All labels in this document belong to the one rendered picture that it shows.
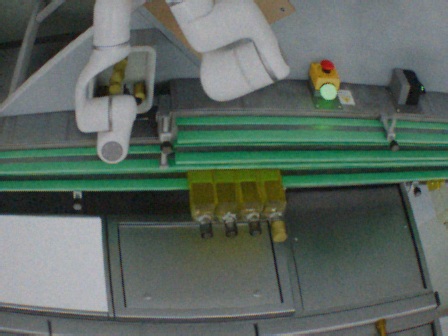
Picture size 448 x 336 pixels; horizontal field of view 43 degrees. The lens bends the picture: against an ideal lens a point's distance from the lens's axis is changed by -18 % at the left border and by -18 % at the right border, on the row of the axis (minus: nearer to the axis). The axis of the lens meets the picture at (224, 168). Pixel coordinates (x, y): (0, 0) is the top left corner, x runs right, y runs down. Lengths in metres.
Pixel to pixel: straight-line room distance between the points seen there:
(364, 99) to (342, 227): 0.38
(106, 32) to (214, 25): 0.23
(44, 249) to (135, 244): 0.28
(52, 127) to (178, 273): 0.53
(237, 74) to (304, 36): 0.51
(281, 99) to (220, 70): 0.50
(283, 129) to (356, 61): 0.32
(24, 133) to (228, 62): 0.73
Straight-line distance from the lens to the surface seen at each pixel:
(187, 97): 1.70
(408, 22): 1.79
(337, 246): 1.86
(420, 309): 1.78
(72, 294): 1.65
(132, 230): 1.77
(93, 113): 1.39
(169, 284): 1.67
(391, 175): 1.92
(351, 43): 1.78
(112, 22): 1.31
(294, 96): 1.76
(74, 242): 1.74
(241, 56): 1.26
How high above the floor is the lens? 2.09
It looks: 41 degrees down
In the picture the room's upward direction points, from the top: 171 degrees clockwise
